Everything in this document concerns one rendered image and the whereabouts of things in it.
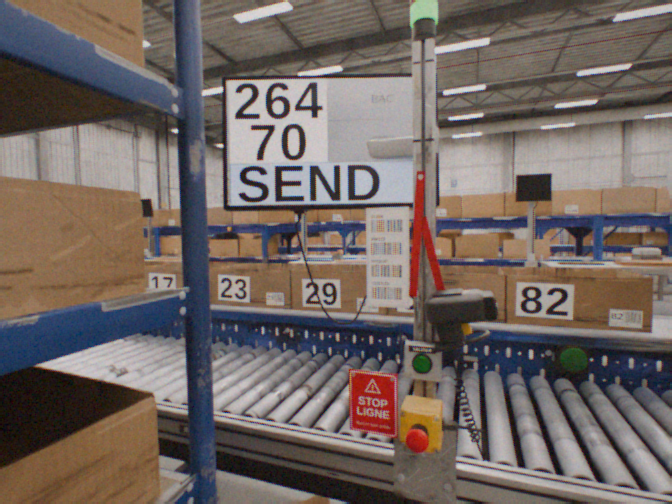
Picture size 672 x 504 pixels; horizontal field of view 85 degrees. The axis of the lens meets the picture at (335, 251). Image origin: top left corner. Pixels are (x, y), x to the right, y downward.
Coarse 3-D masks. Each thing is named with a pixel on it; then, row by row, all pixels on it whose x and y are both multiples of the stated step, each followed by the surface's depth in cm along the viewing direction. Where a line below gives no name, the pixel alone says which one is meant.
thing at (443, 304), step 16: (432, 304) 64; (448, 304) 63; (464, 304) 62; (480, 304) 61; (496, 304) 61; (432, 320) 64; (448, 320) 63; (464, 320) 63; (480, 320) 62; (448, 336) 65; (464, 336) 65
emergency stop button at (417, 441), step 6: (408, 432) 63; (414, 432) 62; (420, 432) 62; (408, 438) 62; (414, 438) 62; (420, 438) 62; (426, 438) 62; (408, 444) 62; (414, 444) 62; (420, 444) 62; (426, 444) 62; (414, 450) 62; (420, 450) 62
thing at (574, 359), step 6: (570, 348) 109; (576, 348) 108; (564, 354) 109; (570, 354) 108; (576, 354) 108; (582, 354) 107; (564, 360) 109; (570, 360) 108; (576, 360) 108; (582, 360) 107; (564, 366) 109; (570, 366) 108; (576, 366) 108; (582, 366) 107
